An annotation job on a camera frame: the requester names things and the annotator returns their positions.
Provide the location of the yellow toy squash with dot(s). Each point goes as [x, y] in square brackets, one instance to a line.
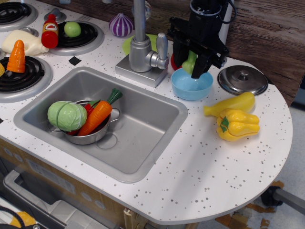
[244, 102]

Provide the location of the silver metal pot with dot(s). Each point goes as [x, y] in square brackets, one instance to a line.
[95, 135]

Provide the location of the lime green plastic plate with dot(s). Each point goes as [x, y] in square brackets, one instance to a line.
[127, 43]

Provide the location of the rear left stove burner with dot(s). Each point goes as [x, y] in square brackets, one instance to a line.
[16, 15]

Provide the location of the rear right stove burner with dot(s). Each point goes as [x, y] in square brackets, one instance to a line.
[91, 38]

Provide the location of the grey vertical support pole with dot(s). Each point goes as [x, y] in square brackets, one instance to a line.
[226, 16]

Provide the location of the black tape square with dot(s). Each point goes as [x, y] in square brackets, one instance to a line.
[74, 61]

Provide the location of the orange toy carrot top piece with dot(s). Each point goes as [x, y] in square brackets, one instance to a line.
[17, 58]

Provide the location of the green toy apple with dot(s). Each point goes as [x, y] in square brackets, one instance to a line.
[72, 29]

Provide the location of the red toy ketchup bottle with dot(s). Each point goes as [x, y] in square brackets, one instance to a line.
[50, 32]

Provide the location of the light blue plastic bowl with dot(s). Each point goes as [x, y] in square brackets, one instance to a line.
[188, 88]

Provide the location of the red white toy radish half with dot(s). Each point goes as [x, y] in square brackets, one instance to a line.
[173, 65]

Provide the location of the yellow toy bell pepper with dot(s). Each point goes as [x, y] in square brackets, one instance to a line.
[233, 124]

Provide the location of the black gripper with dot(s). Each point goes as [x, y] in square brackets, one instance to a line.
[199, 34]

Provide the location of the yellow toy corn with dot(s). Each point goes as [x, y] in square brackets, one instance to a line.
[2, 70]

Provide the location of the light green toy broccoli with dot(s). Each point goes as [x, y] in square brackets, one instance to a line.
[189, 63]

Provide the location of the silver metal pot lid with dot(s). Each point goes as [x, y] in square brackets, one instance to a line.
[239, 79]

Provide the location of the purple striped toy onion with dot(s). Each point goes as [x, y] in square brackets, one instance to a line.
[121, 25]

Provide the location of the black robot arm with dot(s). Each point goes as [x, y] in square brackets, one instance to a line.
[200, 34]

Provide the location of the black caster wheel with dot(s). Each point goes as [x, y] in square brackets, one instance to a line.
[268, 199]

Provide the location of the red toy pepper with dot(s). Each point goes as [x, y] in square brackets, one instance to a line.
[89, 108]

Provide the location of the grey oven door handle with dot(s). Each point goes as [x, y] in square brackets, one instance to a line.
[39, 199]

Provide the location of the grey stove knob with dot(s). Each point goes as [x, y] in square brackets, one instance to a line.
[60, 16]

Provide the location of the stove burner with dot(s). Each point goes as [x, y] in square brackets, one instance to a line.
[91, 38]
[15, 87]
[16, 15]

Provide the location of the cream toy chicken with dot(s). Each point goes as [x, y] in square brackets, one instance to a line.
[32, 44]

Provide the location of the grey toy sink basin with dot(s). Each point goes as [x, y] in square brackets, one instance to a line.
[130, 140]

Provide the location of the silver toy faucet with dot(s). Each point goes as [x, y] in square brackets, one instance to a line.
[142, 64]

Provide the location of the yellow toy under counter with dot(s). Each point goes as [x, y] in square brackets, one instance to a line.
[26, 218]

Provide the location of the front left stove burner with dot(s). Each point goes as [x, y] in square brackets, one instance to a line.
[15, 87]

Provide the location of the green toy cabbage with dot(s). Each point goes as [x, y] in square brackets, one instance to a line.
[67, 116]

